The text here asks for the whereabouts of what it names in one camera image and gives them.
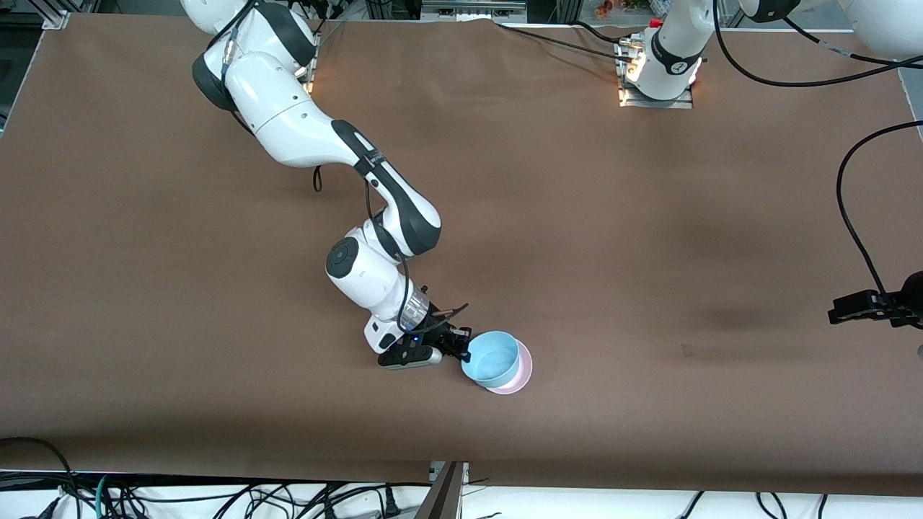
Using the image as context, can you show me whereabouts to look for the aluminium profile rail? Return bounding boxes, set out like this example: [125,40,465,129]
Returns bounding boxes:
[421,0,529,22]

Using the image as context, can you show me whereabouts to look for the brown table cover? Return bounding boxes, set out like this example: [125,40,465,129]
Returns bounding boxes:
[0,14,923,498]

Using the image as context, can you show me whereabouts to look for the thick black floor cable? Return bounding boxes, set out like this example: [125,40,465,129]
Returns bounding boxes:
[0,436,81,519]

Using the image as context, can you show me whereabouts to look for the black base supply cable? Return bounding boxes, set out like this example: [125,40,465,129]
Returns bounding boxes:
[495,20,634,64]

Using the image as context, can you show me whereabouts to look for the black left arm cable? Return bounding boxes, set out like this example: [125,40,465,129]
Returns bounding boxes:
[712,0,923,308]

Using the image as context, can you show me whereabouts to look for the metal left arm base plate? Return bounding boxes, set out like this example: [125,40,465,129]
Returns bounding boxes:
[616,37,695,110]

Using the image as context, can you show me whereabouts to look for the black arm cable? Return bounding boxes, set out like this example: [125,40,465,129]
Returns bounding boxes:
[216,0,470,341]
[712,0,923,308]

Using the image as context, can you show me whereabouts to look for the pink bowl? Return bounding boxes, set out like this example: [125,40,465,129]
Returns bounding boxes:
[482,340,534,396]

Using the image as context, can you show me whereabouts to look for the blue bowl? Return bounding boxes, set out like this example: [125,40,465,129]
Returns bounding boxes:
[461,330,522,387]

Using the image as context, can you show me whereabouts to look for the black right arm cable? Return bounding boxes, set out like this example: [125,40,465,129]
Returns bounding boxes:
[216,0,470,341]

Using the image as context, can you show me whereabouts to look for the aluminium frame post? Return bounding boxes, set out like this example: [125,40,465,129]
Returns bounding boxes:
[414,461,469,519]

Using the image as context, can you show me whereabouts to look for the aluminium corner bracket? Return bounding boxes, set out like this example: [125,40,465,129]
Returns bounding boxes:
[29,0,70,30]

